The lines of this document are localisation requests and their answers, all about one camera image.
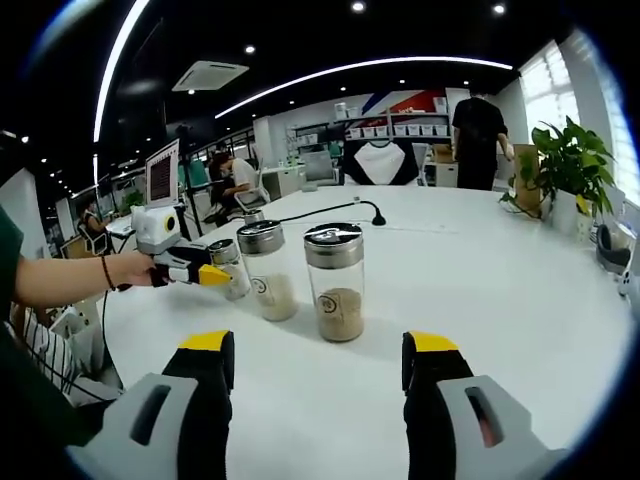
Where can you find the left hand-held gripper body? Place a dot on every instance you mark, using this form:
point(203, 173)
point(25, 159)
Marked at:
point(155, 227)

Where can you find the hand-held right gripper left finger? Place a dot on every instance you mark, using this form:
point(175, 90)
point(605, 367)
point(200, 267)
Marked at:
point(200, 410)

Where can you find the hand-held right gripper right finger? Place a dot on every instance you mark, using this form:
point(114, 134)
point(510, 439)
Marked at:
point(430, 420)

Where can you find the small seasoning bottle white powder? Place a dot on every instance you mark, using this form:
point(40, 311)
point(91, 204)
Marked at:
point(239, 285)

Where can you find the tall seasoning bottle pale grains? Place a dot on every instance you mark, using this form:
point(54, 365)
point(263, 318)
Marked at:
point(275, 295)

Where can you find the small seasoning bottle beige powder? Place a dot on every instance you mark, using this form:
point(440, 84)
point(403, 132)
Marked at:
point(254, 216)

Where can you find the tall seasoning bottle brown powder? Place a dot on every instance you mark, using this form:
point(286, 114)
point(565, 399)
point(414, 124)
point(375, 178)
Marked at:
point(337, 315)

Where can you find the person's left hand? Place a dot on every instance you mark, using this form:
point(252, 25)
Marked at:
point(135, 270)

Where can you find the white laptop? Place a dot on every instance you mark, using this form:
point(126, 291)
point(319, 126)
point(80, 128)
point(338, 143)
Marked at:
point(162, 175)

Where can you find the white office chair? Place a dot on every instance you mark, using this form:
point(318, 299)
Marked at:
point(255, 195)

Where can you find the grey office chair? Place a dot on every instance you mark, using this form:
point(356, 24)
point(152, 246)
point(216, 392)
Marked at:
point(320, 167)

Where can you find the curved ceiling light strip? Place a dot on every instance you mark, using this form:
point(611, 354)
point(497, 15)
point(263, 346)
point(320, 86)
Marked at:
point(112, 75)
point(360, 67)

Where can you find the ceiling air conditioner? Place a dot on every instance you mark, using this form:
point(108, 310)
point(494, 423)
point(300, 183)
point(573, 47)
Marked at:
point(210, 76)

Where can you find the round ceiling downlight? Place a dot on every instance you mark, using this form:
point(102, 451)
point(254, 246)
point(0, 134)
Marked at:
point(498, 8)
point(357, 6)
point(249, 49)

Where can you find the shelf with white bins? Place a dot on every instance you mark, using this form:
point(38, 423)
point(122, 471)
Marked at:
point(375, 131)

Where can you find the white controller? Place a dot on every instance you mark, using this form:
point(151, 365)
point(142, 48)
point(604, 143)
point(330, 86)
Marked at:
point(627, 285)

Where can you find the grey headset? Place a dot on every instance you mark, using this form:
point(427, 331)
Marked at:
point(612, 257)

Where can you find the small white labelled pot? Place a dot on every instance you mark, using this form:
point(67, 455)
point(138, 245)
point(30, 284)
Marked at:
point(584, 227)

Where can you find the cardboard box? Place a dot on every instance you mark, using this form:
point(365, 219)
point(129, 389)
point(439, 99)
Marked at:
point(442, 154)

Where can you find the brown paper bag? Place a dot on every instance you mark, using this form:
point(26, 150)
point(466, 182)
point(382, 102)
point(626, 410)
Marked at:
point(525, 175)

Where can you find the green plant in white pot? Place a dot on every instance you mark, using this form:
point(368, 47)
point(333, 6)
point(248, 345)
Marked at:
point(570, 155)

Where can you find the bright window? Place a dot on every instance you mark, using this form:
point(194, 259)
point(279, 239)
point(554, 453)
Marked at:
point(620, 100)
point(545, 90)

